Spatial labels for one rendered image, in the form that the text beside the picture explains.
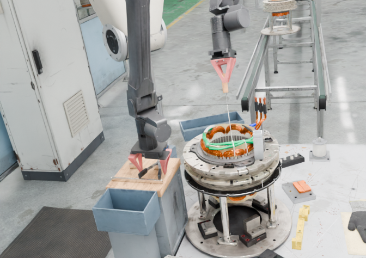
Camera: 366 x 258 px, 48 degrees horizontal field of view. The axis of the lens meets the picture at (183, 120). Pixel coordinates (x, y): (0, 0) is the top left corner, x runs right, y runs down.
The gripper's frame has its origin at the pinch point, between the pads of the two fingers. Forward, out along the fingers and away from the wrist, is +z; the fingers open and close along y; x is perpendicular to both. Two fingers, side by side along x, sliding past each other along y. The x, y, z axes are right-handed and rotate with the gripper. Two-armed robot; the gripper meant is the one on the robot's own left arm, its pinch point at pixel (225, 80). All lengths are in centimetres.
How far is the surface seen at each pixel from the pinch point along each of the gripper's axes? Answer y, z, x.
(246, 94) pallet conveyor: 142, 4, 29
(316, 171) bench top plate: 56, 40, -19
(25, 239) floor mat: 87, 86, 181
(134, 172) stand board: -6.4, 27.1, 32.7
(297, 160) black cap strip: 60, 36, -11
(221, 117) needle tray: 40.4, 13.3, 15.3
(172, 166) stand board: -0.8, 26.3, 21.3
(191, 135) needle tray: 25.0, 18.7, 23.8
